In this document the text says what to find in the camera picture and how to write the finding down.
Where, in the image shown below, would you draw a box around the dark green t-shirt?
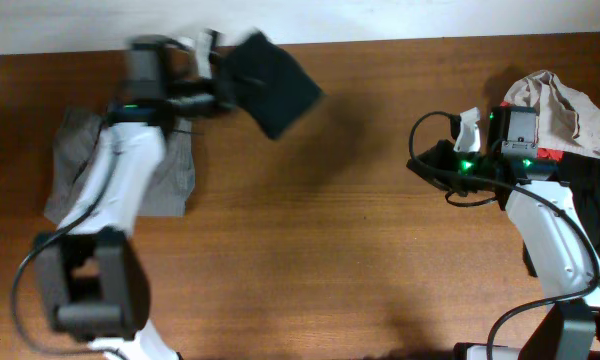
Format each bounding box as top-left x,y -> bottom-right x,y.
221,32 -> 324,140

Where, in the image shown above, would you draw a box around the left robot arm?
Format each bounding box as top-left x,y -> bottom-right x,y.
22,79 -> 237,359

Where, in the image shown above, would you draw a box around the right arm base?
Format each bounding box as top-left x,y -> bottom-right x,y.
453,343 -> 521,360

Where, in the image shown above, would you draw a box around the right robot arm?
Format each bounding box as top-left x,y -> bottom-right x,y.
407,106 -> 600,359

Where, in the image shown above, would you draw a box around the red garment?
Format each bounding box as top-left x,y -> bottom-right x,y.
501,102 -> 564,162

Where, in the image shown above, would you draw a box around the beige garment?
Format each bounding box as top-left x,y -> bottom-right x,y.
504,70 -> 600,160

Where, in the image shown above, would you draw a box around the grey folded trousers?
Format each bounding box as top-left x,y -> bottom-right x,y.
44,107 -> 195,224

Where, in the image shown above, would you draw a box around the black garment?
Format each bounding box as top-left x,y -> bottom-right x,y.
510,153 -> 600,257

